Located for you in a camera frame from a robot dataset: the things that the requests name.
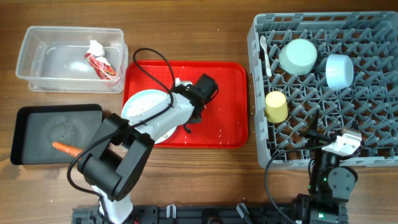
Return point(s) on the red snack wrapper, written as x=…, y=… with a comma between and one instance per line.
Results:
x=101, y=66

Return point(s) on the grey dishwasher rack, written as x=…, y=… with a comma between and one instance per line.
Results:
x=370, y=40

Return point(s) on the green bowl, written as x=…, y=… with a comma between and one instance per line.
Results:
x=298, y=57

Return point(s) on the orange carrot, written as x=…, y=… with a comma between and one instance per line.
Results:
x=72, y=151

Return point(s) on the light blue plate with scraps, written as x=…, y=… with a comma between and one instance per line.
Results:
x=140, y=103

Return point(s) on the red plastic tray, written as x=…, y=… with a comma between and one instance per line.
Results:
x=224, y=121

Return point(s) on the white tissue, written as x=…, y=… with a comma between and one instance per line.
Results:
x=96, y=49

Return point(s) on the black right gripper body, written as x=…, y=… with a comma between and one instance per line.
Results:
x=316, y=139

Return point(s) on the yellow plastic cup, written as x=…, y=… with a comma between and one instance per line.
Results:
x=276, y=107

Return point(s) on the clear plastic bin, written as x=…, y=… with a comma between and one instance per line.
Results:
x=52, y=59

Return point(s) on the black plastic bin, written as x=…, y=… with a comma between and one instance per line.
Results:
x=37, y=127

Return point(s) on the white plastic spoon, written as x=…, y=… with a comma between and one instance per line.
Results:
x=263, y=44

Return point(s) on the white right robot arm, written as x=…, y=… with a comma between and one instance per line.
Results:
x=330, y=183

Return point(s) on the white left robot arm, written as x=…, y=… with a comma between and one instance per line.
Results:
x=114, y=160

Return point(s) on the light blue bowl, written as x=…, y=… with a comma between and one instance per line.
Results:
x=339, y=72

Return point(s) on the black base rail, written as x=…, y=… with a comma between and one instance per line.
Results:
x=240, y=213

